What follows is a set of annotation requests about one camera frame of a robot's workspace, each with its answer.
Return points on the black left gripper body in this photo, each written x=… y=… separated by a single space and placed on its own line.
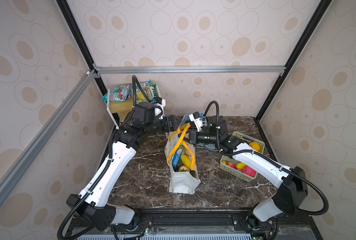
x=160 y=125

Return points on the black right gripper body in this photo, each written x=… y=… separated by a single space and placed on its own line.
x=202 y=137

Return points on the yellow mango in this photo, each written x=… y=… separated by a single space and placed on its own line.
x=186 y=160

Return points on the green plastic basket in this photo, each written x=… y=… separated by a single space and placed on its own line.
x=238 y=173

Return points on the white grocery bag yellow handles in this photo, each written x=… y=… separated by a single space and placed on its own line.
x=181 y=182

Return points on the blue candy packet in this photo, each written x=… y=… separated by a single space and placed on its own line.
x=177 y=156

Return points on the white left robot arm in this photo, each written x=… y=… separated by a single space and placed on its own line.
x=91 y=204

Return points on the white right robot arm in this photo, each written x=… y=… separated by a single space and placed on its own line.
x=292 y=185

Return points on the yellow candy snack bag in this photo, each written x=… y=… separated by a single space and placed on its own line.
x=140 y=96

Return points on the green mint snack bag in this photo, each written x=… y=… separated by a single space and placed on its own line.
x=151 y=86

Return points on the green gummy snack bag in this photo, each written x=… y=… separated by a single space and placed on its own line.
x=118 y=93

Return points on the white wooden two-tier shelf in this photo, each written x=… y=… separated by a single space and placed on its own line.
x=122 y=107

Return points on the blue plastic basket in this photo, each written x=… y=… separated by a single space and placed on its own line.
x=211 y=147

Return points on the red strawberry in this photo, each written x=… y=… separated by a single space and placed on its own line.
x=232 y=165

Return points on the small yellow lemon fruit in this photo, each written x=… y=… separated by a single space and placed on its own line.
x=240 y=166

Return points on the orange fruit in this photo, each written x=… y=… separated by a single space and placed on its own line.
x=255 y=146

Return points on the pink peach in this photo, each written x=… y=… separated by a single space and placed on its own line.
x=249 y=171

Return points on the horizontal aluminium rail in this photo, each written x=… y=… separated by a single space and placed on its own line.
x=196 y=70

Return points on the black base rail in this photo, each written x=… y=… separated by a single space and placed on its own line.
x=207 y=224

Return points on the left diagonal aluminium rail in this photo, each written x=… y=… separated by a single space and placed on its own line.
x=30 y=153

